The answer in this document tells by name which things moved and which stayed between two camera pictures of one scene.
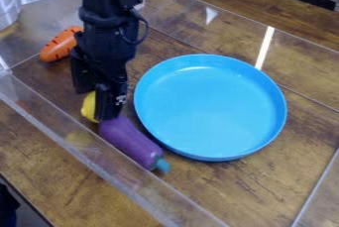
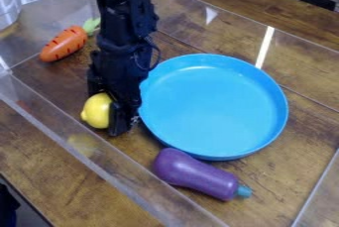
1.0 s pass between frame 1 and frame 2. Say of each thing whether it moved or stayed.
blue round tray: stayed
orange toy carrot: stayed
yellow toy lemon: stayed
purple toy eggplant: moved
